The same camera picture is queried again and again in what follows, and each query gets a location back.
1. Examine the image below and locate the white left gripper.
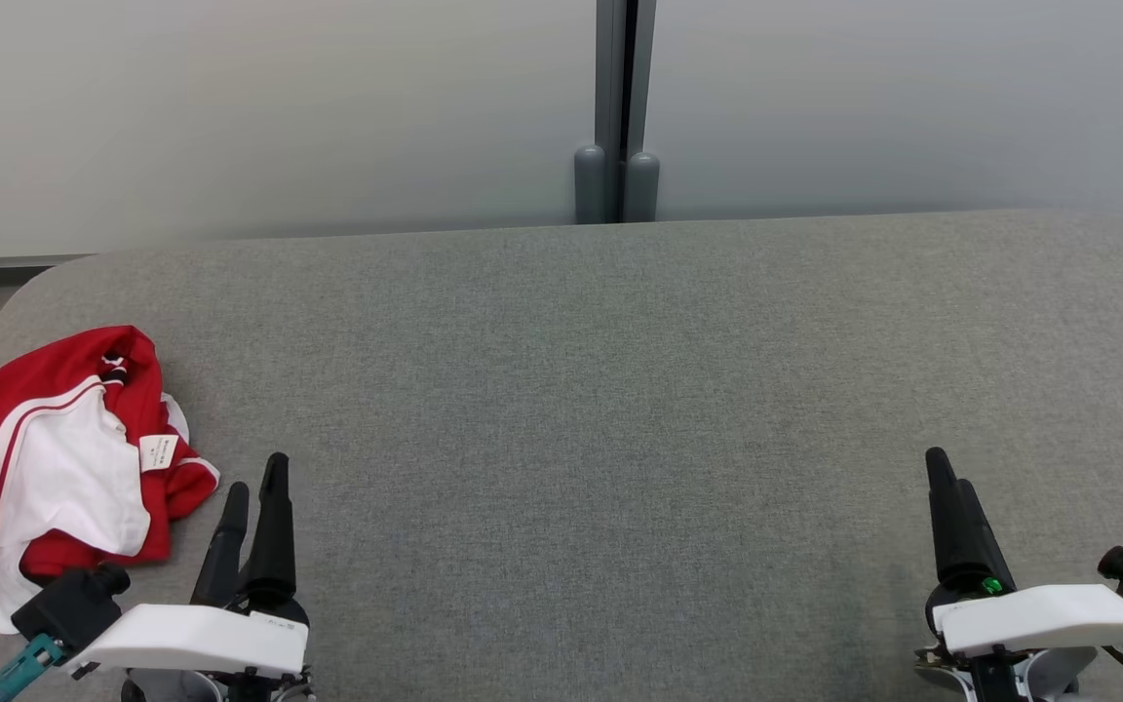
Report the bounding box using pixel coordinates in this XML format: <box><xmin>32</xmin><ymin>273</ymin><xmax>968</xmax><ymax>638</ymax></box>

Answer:
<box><xmin>64</xmin><ymin>451</ymin><xmax>318</xmax><ymax>702</ymax></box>

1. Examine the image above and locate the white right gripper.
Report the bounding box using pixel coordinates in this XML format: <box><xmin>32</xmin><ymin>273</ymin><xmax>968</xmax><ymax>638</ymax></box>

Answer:
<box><xmin>914</xmin><ymin>447</ymin><xmax>1123</xmax><ymax>702</ymax></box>

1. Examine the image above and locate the red and white sports garment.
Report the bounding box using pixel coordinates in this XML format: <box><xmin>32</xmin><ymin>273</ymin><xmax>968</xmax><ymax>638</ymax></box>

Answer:
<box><xmin>0</xmin><ymin>325</ymin><xmax>222</xmax><ymax>652</ymax></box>

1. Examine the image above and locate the teal camera cable plug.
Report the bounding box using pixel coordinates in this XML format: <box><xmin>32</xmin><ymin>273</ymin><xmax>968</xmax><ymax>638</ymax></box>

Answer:
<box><xmin>0</xmin><ymin>634</ymin><xmax>67</xmax><ymax>702</ymax></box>

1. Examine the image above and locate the grey partition frame post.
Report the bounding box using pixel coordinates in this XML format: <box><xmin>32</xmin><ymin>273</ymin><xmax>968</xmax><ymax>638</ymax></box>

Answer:
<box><xmin>574</xmin><ymin>0</ymin><xmax>627</xmax><ymax>225</ymax></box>
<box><xmin>622</xmin><ymin>0</ymin><xmax>661</xmax><ymax>224</ymax></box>

